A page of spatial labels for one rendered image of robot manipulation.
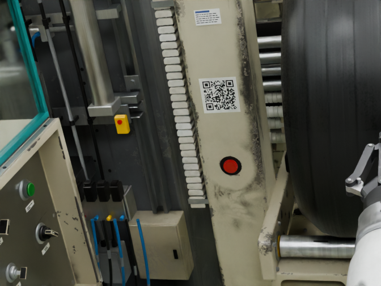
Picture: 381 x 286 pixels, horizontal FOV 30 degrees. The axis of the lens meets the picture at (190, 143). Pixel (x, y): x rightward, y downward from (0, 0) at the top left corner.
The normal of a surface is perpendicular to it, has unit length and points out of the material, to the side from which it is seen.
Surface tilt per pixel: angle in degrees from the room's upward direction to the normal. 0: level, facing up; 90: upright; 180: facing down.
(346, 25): 49
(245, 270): 90
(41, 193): 90
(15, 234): 90
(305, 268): 0
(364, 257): 33
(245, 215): 90
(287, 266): 0
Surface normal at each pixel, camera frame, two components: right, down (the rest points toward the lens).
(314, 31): -0.54, -0.20
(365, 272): -0.66, -0.66
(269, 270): -0.25, 0.46
